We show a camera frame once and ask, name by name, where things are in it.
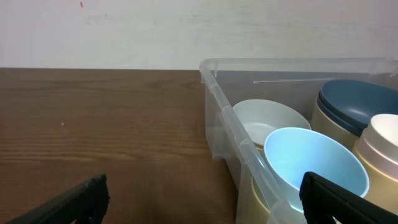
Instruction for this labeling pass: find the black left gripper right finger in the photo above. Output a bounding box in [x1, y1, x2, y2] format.
[299, 172, 397, 224]

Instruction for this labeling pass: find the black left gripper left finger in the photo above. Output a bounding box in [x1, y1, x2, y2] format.
[8, 174, 110, 224]

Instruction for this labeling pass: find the light blue cup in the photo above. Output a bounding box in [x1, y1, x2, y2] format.
[261, 128, 369, 213]

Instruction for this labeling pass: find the yellow cup front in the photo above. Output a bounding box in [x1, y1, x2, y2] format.
[352, 147, 397, 215]

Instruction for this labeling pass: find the yellow cup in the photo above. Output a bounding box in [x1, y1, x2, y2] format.
[352, 147, 397, 215]
[245, 179, 271, 224]

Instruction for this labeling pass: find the beige bowl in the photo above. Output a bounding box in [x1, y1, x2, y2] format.
[311, 96, 359, 151]

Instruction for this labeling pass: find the dark blue bowl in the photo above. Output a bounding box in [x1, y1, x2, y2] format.
[317, 95, 363, 137]
[320, 80, 397, 131]

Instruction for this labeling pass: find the small grey bowl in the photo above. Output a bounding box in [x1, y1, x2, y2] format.
[233, 99, 311, 148]

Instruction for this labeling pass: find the pink cup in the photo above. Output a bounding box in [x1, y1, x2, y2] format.
[356, 138, 397, 179]

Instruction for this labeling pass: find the cream white cup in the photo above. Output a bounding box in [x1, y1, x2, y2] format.
[361, 114, 398, 162]

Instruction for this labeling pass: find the clear plastic storage bin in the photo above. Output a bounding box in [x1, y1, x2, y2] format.
[200, 58, 397, 223]

